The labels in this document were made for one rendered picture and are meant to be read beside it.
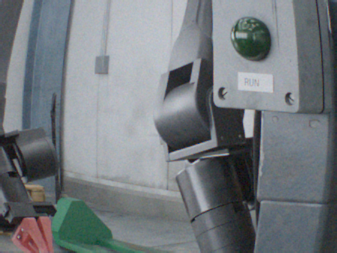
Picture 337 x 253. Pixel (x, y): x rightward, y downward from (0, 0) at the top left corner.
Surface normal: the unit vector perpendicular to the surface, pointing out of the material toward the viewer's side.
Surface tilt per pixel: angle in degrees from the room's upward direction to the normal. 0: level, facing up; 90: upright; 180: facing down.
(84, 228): 75
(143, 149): 90
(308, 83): 90
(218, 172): 63
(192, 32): 70
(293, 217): 90
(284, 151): 90
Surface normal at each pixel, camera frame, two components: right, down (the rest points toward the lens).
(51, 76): 0.69, 0.06
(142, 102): -0.72, 0.02
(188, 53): -0.81, -0.34
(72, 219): 0.68, -0.20
